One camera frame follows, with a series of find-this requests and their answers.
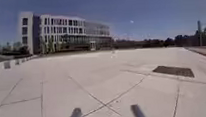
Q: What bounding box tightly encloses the row of concrete bollards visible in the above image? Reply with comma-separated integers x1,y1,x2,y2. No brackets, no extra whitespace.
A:
0,54,40,77

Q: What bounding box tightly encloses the pole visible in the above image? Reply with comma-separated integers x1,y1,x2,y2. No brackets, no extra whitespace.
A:
196,19,204,47

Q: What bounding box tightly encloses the robot's own part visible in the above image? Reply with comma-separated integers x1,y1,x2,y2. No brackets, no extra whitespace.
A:
129,103,149,117
65,106,84,117

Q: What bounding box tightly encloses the pale concrete slab plaza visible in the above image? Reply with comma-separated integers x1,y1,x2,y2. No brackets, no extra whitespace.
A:
0,45,206,117

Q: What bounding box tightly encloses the white multi-storey building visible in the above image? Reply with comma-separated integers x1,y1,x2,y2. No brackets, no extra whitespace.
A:
18,7,115,56

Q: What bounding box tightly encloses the dark metal ground grate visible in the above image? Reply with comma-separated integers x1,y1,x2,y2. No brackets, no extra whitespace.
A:
151,63,196,80

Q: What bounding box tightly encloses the row of trees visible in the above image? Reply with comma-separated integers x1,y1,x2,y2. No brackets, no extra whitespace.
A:
111,24,206,51

